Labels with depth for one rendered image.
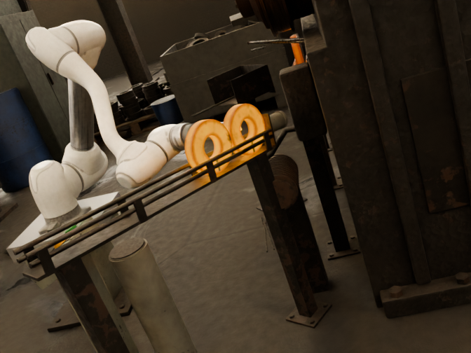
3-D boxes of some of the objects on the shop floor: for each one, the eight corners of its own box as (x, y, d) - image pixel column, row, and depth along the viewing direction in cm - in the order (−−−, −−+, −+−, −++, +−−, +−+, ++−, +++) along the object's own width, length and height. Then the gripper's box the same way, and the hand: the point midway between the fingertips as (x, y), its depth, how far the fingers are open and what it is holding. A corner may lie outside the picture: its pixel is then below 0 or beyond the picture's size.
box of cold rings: (293, 82, 505) (270, 4, 477) (300, 101, 428) (273, 10, 400) (198, 113, 520) (171, 39, 493) (189, 136, 444) (155, 52, 416)
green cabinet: (31, 177, 505) (-46, 33, 453) (59, 153, 569) (-4, 24, 517) (71, 164, 495) (-2, 16, 443) (97, 141, 559) (35, 9, 507)
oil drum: (69, 160, 521) (29, 79, 490) (43, 183, 467) (-3, 94, 435) (21, 174, 534) (-20, 97, 502) (-9, 198, 479) (-58, 113, 448)
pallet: (198, 99, 590) (184, 64, 574) (190, 117, 515) (175, 76, 499) (106, 129, 606) (90, 96, 591) (86, 151, 531) (68, 113, 516)
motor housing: (331, 272, 190) (291, 146, 171) (336, 309, 170) (292, 171, 151) (298, 279, 193) (256, 156, 174) (298, 316, 173) (251, 182, 154)
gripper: (207, 137, 171) (256, 128, 154) (181, 154, 163) (230, 146, 146) (198, 118, 169) (247, 106, 152) (172, 133, 161) (220, 123, 144)
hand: (230, 127), depth 151 cm, fingers closed
